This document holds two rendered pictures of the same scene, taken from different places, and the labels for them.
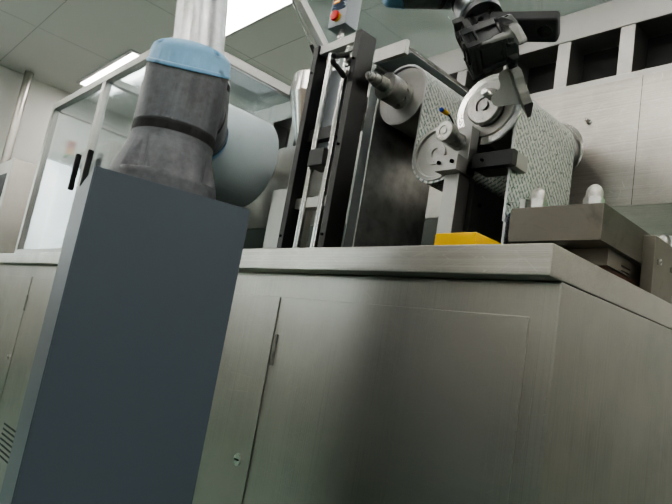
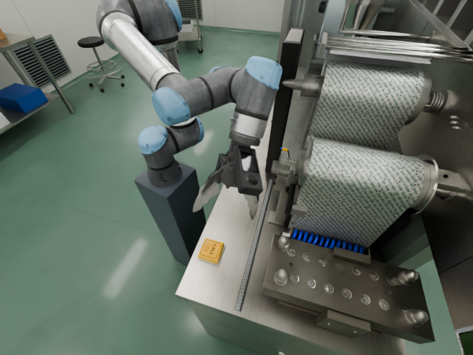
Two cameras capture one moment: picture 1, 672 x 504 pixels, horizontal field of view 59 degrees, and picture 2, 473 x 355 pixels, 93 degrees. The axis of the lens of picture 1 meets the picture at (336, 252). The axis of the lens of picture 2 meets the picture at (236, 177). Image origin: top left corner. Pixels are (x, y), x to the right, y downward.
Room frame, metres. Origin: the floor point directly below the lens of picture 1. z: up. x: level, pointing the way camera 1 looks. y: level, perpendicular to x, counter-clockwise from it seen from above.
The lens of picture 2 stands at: (0.74, -0.51, 1.66)
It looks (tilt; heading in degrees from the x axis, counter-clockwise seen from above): 48 degrees down; 59
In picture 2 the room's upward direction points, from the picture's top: straight up
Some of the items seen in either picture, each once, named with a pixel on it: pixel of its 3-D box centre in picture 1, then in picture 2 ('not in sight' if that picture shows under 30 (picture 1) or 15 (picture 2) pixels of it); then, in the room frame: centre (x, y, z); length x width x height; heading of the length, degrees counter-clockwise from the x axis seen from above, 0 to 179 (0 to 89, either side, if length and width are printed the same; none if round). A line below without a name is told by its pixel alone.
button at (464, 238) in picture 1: (468, 246); (210, 250); (0.83, -0.18, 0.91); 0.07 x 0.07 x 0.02; 42
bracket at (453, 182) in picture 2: not in sight; (446, 179); (1.30, -0.47, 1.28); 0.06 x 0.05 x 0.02; 132
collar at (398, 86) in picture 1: (393, 90); (312, 86); (1.28, -0.07, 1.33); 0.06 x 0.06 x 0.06; 42
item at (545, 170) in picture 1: (539, 192); (336, 221); (1.14, -0.38, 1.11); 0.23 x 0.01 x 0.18; 132
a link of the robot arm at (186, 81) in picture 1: (184, 91); (157, 145); (0.83, 0.26, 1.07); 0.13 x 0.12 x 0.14; 7
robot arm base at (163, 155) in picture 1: (167, 166); (162, 166); (0.82, 0.26, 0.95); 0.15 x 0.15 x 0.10
